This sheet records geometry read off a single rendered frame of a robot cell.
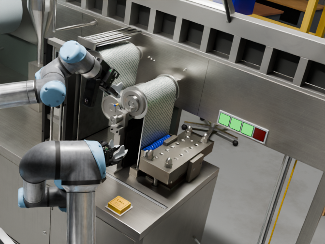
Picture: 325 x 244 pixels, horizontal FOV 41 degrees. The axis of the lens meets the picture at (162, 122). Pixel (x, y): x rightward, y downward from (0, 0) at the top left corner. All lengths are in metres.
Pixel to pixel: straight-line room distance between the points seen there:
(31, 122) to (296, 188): 2.43
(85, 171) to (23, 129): 1.10
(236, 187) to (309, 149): 1.85
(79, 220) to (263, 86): 1.02
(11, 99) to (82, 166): 0.30
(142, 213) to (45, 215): 0.57
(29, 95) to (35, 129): 0.97
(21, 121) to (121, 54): 0.70
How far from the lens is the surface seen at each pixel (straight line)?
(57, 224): 2.17
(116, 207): 1.81
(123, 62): 2.05
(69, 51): 1.46
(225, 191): 3.64
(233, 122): 2.04
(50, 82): 1.37
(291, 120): 1.93
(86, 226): 1.31
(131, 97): 1.87
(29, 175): 1.33
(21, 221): 2.41
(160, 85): 1.97
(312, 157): 1.96
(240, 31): 1.93
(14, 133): 2.31
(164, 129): 2.10
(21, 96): 1.38
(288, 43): 1.86
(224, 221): 3.35
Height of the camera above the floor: 2.08
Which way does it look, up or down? 28 degrees down
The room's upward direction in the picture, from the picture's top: 10 degrees clockwise
